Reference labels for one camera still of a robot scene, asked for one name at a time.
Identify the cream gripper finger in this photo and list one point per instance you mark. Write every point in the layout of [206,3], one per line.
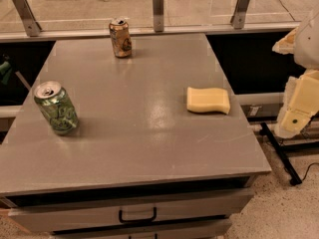
[300,104]
[286,44]

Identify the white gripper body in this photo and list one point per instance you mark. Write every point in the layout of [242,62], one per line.
[307,44]

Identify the green soda can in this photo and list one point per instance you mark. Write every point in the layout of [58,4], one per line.
[55,105]

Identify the orange-brown soda can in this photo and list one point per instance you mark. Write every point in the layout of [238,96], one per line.
[120,36]

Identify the horizontal metal railing bar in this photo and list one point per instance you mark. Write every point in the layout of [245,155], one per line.
[13,37]

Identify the black metal stand leg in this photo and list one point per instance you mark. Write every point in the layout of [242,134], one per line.
[295,179]

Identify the yellow sponge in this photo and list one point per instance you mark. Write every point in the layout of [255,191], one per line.
[207,100]

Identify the grey lower drawer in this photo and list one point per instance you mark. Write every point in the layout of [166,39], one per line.
[198,229]

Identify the grey drawer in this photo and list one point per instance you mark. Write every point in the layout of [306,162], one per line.
[104,213]
[198,229]

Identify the grey upper drawer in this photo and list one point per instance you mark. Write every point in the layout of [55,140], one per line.
[104,213]

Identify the green object at left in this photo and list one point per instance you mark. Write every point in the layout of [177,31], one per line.
[5,72]

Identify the right metal railing bracket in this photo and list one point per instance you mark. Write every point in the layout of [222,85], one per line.
[238,18]

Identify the metal railing bracket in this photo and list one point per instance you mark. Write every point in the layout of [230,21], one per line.
[31,26]
[158,15]
[238,18]

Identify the middle metal railing bracket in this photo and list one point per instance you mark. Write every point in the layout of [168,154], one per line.
[158,15]

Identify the black drawer handle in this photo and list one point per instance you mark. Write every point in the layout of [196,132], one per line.
[138,216]

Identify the left metal railing bracket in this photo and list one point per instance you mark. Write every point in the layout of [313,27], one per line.
[31,26]

